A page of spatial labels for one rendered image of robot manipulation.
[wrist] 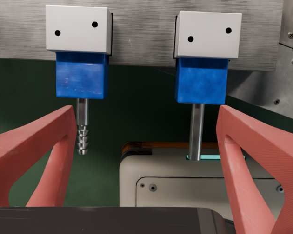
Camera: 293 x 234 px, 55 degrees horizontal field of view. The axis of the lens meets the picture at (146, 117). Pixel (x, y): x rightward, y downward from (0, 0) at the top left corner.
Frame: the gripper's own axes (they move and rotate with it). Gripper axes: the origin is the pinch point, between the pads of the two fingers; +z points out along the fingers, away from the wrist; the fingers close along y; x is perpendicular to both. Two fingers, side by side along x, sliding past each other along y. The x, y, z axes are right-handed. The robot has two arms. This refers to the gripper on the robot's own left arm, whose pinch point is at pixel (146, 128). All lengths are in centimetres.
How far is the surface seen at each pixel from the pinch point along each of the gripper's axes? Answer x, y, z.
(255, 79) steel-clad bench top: 7.3, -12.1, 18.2
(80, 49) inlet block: 1.4, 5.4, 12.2
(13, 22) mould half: 0.3, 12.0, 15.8
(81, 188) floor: 86, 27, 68
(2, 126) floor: 62, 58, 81
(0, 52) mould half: 2.6, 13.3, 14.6
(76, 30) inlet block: 0.0, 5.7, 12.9
